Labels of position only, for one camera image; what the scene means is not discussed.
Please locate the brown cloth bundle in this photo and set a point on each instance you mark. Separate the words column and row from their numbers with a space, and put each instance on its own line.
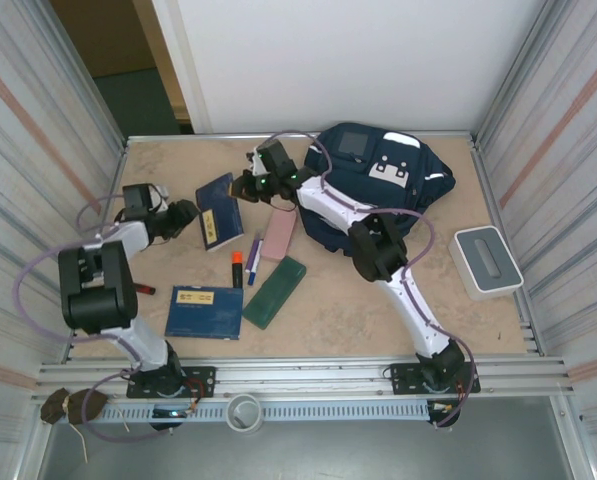
column 85, row 405

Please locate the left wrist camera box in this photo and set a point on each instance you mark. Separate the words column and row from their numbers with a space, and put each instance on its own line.
column 159, row 192

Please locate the navy blue backpack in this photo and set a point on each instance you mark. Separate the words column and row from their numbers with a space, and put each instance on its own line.
column 418, row 170

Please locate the pink pencil case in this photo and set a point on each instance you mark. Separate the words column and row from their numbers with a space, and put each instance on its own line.
column 278, row 235

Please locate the aluminium table edge bar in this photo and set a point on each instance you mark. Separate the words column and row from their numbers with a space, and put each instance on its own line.
column 203, row 136

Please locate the small blue notebook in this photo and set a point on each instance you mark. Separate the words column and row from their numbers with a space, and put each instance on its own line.
column 223, row 210

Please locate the orange black highlighter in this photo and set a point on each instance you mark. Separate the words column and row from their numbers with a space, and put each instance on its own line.
column 237, row 272

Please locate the brown wooden door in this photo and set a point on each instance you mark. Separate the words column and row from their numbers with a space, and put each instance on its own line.
column 103, row 35

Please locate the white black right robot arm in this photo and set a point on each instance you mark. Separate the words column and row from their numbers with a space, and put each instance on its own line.
column 418, row 310

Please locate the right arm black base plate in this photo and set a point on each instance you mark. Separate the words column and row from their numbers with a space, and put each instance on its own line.
column 403, row 375

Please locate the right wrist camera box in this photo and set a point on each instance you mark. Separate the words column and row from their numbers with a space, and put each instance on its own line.
column 252, row 159

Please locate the large blue notebook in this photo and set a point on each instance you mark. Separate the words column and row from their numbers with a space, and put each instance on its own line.
column 205, row 315

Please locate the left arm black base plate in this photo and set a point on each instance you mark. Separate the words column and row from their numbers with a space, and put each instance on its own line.
column 203, row 377

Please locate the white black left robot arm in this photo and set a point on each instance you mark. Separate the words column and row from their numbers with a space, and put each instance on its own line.
column 98, row 300

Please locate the white grey box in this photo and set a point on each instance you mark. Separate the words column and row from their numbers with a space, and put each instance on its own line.
column 485, row 260

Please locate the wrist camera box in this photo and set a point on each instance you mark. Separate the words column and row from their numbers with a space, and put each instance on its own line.
column 159, row 192
column 252, row 159

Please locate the green pencil case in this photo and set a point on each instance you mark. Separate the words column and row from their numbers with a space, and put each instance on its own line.
column 274, row 294

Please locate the white pen blue cap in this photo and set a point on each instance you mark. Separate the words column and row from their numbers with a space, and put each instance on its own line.
column 251, row 281

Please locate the small electronics board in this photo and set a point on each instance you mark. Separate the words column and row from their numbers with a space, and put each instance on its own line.
column 170, row 413
column 445, row 407

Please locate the aluminium mounting rail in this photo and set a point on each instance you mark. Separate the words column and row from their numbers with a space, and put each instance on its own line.
column 303, row 372

